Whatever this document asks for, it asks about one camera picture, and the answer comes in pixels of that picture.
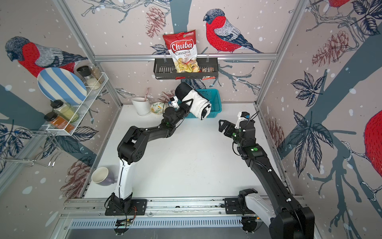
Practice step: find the black wall-mounted wire shelf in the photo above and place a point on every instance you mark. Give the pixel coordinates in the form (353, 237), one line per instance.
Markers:
(202, 68)

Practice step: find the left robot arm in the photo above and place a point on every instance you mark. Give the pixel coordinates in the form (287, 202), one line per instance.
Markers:
(132, 147)

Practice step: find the orange spice jar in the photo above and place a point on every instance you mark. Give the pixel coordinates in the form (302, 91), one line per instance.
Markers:
(59, 122)

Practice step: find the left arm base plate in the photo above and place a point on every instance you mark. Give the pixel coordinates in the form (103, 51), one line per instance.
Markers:
(129, 207)

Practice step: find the black white checkered pillowcase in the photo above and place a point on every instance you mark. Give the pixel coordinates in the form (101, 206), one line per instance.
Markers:
(200, 106)

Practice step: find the glass salt shaker black lid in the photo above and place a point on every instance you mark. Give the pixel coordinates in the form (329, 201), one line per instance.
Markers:
(91, 81)

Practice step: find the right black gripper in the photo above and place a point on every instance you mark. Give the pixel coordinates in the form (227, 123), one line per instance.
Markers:
(231, 127)

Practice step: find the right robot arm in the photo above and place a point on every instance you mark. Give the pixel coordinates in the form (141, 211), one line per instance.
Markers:
(285, 217)

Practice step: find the green spice jar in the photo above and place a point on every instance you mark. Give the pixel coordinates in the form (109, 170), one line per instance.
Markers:
(65, 110)

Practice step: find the white mug with straw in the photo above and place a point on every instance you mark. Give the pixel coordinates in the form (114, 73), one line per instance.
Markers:
(142, 105)

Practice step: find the blue white striped plate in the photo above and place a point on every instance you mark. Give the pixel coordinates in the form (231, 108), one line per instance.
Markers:
(60, 84)

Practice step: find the red Chuba chips bag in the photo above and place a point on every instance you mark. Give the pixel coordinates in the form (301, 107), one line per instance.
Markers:
(182, 48)

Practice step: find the small floral ceramic bowl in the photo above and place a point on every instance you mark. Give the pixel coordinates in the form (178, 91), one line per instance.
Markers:
(158, 108)

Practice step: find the white wire wall rack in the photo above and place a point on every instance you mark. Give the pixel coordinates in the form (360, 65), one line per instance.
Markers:
(81, 109)

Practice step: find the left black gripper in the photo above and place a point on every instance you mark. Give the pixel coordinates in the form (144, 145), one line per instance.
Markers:
(184, 108)

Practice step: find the teal plastic basket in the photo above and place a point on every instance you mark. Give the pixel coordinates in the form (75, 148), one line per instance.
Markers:
(214, 98)

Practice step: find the purple white cup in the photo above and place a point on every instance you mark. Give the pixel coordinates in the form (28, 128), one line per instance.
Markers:
(102, 176)

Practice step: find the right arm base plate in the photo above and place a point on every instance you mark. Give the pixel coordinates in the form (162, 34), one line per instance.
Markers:
(233, 206)

